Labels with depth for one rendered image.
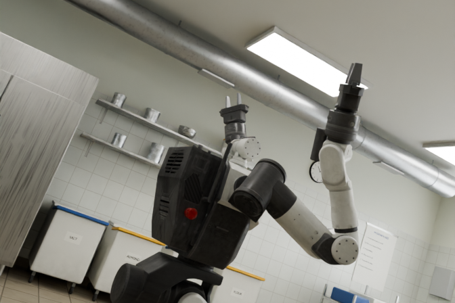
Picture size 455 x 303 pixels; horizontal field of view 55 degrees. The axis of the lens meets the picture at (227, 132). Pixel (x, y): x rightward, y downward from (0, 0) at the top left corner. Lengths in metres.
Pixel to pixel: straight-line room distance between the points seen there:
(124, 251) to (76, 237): 0.50
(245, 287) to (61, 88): 2.95
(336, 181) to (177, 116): 4.46
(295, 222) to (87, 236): 3.67
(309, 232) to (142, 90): 4.46
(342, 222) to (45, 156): 3.47
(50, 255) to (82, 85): 1.67
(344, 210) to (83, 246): 3.73
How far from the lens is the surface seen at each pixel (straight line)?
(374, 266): 7.21
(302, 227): 1.22
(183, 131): 5.32
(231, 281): 5.24
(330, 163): 1.23
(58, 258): 4.72
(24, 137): 4.40
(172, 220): 1.26
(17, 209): 4.40
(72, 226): 4.68
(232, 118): 1.79
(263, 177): 1.18
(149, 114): 5.24
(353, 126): 1.24
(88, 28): 5.58
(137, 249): 4.82
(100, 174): 5.34
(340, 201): 1.27
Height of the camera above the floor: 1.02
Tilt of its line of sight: 13 degrees up
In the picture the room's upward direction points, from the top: 21 degrees clockwise
